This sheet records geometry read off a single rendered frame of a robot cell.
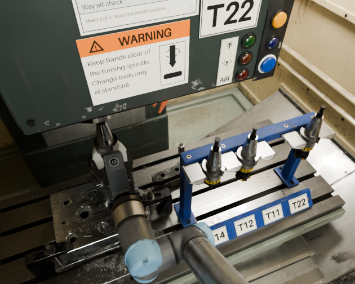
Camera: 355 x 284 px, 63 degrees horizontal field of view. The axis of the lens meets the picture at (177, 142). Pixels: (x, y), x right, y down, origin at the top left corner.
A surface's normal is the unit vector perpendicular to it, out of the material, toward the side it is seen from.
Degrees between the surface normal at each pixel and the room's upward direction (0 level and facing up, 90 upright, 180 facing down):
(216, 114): 0
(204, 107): 0
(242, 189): 0
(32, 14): 90
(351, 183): 24
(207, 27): 90
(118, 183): 58
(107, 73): 90
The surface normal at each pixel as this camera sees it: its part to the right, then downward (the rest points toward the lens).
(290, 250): 0.12, -0.71
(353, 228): -0.38, -0.50
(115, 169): 0.29, 0.22
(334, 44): -0.93, 0.28
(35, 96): 0.38, 0.68
